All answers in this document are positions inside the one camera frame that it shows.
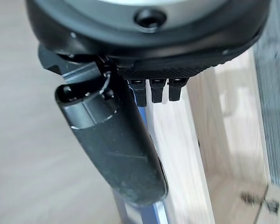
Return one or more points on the white wooden office cabinet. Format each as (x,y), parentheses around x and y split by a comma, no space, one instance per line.
(182,163)

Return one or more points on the metal cabinet hinge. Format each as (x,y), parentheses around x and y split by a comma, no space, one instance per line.
(261,201)

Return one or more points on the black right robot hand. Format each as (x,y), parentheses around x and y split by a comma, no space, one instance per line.
(121,149)

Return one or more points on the grey ribbed cabinet door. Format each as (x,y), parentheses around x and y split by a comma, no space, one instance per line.
(275,105)

